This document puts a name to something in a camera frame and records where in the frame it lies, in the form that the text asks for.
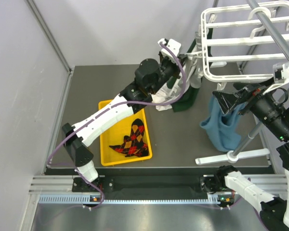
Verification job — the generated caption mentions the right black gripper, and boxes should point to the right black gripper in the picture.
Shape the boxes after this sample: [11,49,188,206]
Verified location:
[211,74,289,140]

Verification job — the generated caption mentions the green and white sock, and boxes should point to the green and white sock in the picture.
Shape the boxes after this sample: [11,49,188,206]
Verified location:
[152,39,200,112]

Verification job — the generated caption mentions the grey striped sock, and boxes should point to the grey striped sock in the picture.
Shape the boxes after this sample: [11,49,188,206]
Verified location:
[189,31,203,89]

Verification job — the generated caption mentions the white clip hanger frame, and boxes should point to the white clip hanger frame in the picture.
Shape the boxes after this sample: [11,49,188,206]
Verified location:
[198,0,289,90]

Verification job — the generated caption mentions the red black argyle sock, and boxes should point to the red black argyle sock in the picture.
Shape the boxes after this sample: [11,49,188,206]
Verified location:
[109,118,149,157]

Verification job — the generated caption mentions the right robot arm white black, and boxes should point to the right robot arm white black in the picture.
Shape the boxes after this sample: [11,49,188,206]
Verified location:
[213,83,289,231]

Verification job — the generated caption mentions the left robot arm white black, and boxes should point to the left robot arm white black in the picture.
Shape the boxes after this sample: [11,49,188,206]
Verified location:
[61,48,187,191]

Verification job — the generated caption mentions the blue cloth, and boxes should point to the blue cloth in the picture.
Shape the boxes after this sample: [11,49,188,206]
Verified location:
[199,97,245,152]

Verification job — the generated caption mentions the yellow plastic bin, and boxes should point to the yellow plastic bin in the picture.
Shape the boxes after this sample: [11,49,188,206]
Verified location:
[100,109,153,167]

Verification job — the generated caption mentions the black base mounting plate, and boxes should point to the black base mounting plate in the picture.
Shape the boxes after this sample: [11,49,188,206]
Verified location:
[72,175,228,194]

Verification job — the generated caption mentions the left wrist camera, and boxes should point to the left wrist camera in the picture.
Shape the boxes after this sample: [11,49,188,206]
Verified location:
[158,38,182,57]

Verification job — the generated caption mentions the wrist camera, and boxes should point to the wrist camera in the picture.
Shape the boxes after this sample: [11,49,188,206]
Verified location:
[158,38,182,57]
[263,62,289,95]

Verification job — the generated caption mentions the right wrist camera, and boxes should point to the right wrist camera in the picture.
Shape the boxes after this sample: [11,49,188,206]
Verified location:
[263,62,289,95]

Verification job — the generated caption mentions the aluminium cable duct rail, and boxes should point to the aluminium cable duct rail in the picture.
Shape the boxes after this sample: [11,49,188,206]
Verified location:
[28,175,289,205]

